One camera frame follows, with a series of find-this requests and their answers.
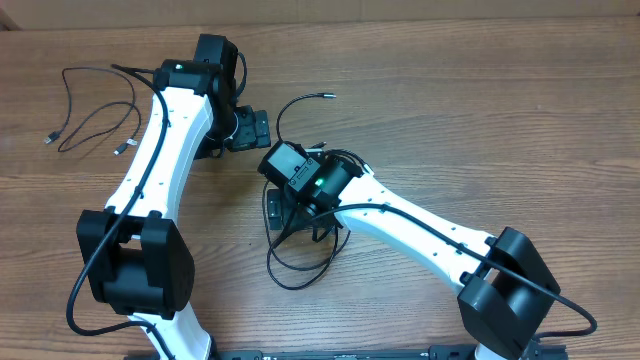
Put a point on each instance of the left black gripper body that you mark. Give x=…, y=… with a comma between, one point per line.
x=250, y=132

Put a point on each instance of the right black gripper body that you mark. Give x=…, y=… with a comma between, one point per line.
x=273, y=210

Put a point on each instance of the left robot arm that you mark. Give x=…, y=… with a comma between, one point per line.
x=135, y=259

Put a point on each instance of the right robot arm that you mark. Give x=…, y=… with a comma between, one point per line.
x=503, y=287

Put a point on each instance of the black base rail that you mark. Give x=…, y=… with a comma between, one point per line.
x=435, y=352

